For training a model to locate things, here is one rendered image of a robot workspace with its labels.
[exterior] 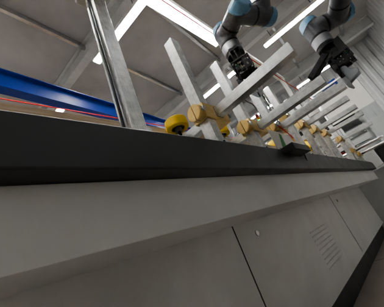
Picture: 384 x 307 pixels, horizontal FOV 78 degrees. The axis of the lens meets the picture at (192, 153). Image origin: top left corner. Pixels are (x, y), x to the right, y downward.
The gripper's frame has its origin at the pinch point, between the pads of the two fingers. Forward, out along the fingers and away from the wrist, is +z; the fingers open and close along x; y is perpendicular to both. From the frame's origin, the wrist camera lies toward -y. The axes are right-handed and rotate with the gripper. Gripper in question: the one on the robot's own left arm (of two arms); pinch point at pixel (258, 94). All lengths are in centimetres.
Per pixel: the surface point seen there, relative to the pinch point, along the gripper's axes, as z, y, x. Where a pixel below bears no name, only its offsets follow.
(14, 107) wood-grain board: 2, 57, -48
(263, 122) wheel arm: 10.6, -0.2, -3.5
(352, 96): -54, -227, 102
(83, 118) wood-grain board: 2, 43, -43
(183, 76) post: -5.2, 25.7, -17.6
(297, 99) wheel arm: 11.0, 4.4, 9.2
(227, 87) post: -8.6, 2.4, -8.8
